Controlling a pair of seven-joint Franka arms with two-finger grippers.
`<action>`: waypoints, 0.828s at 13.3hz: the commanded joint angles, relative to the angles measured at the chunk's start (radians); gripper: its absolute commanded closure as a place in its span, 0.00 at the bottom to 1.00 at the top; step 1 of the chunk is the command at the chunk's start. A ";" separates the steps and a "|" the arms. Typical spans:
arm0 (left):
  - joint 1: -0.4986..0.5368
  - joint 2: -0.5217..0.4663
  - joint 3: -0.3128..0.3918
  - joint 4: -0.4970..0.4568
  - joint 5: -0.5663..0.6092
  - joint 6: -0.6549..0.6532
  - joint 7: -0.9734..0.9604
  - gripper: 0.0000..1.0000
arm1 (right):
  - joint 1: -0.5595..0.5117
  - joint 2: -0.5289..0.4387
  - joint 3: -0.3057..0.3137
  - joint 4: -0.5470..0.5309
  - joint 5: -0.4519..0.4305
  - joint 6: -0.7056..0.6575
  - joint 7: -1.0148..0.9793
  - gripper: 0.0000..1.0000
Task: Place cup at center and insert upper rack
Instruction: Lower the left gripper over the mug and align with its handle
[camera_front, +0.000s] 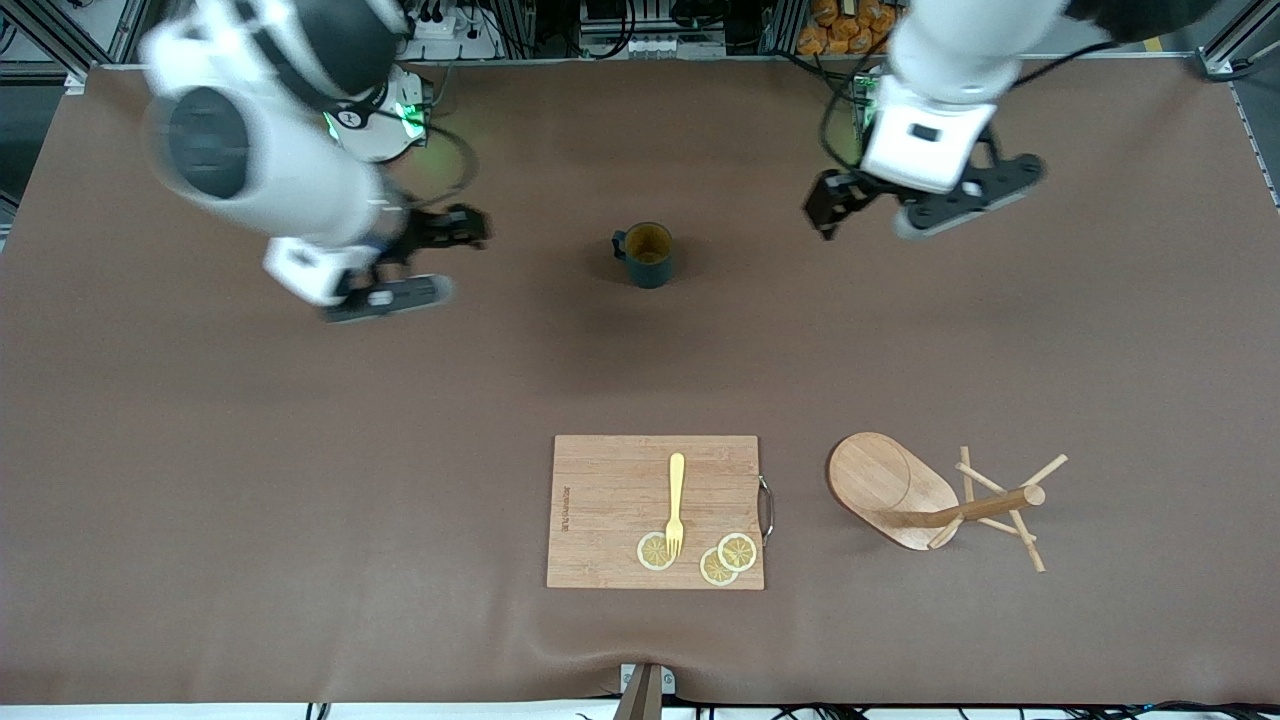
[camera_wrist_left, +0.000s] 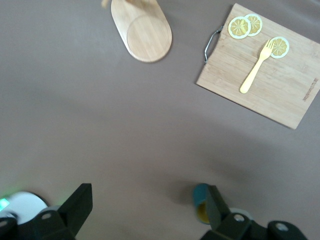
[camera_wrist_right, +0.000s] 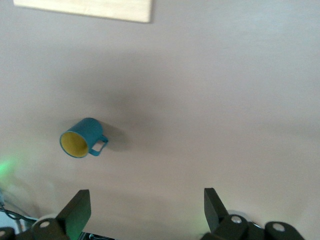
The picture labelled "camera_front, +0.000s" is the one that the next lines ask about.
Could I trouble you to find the dark teal mug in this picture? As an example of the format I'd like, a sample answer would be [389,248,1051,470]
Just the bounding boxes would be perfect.
[611,221,675,291]

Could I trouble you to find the wooden mug rack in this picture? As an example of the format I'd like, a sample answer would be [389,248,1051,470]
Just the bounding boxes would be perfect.
[826,431,1070,575]

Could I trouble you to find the orange snack bags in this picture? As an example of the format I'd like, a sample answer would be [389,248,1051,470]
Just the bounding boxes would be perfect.
[797,0,906,57]

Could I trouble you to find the white power strip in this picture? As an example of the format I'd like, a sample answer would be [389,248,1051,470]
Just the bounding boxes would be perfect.
[398,8,501,62]

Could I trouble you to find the grey electronics box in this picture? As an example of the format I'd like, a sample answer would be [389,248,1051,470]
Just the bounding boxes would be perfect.
[578,0,731,59]

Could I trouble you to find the wooden cutting board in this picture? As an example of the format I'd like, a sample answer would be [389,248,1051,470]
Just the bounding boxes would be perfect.
[546,434,777,591]

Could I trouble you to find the yellow plastic fork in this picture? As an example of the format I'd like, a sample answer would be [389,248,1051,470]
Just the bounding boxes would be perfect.
[665,453,688,559]

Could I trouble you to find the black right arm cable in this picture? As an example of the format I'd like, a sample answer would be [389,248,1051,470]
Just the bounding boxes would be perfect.
[380,108,481,213]

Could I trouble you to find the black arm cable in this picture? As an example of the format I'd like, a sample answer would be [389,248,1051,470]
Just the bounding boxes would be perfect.
[818,38,1113,173]
[380,108,481,213]

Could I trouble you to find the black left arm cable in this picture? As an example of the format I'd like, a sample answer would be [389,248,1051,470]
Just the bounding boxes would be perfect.
[818,38,1113,173]

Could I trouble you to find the aluminium frame post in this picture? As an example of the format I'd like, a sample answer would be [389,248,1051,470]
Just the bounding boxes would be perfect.
[1198,0,1280,81]
[0,0,153,79]

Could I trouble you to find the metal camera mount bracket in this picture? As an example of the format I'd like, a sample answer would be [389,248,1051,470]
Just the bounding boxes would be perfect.
[612,662,678,720]

